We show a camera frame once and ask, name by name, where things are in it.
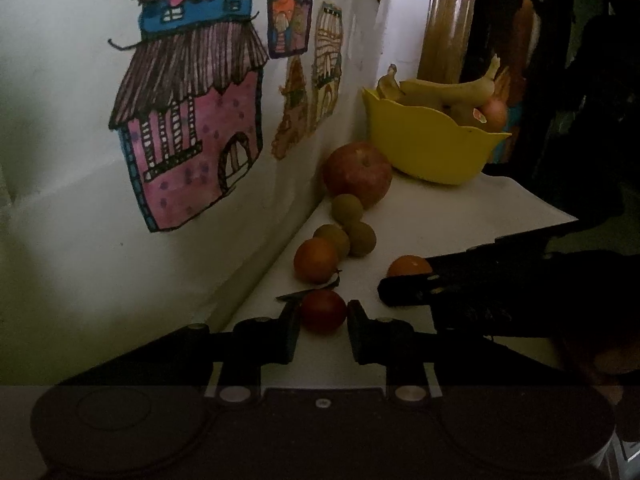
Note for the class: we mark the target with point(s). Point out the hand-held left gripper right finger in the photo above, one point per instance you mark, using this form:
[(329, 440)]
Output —
[(357, 332)]

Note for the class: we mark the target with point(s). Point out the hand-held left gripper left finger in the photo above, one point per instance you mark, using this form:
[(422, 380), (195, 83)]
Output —
[(291, 332)]

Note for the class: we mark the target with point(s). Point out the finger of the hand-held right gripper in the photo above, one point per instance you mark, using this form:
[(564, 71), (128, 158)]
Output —
[(415, 290), (525, 240)]

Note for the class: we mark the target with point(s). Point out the small orange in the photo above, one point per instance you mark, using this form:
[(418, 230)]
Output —
[(316, 266), (407, 265)]

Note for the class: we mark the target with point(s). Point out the red cherry tomato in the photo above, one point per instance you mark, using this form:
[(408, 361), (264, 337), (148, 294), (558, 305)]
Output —
[(323, 311)]

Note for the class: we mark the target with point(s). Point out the yellow-green longan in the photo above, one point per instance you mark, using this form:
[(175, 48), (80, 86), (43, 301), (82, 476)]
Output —
[(347, 208), (361, 238), (331, 239)]

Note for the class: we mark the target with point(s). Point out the dark red apple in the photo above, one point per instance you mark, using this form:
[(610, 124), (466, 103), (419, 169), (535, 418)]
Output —
[(357, 174)]

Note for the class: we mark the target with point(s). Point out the reddish round fruit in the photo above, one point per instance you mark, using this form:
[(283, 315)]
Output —
[(495, 112)]

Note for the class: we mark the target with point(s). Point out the yellow plastic bowl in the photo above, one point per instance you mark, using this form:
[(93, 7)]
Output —
[(430, 145)]

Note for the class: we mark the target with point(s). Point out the long banana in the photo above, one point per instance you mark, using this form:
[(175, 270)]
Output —
[(450, 91)]

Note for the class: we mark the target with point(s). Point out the brown-tipped banana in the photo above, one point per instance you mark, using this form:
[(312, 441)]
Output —
[(389, 87)]

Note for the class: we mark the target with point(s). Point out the girl in orange dress poster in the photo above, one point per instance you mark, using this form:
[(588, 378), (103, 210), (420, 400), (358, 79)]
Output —
[(525, 25)]

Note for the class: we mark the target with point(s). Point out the colourful houses drawing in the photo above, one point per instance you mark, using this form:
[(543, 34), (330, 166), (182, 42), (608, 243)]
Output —
[(200, 135)]

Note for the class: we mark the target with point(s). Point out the wooden post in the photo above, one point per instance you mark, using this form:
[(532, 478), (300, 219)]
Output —
[(447, 20)]

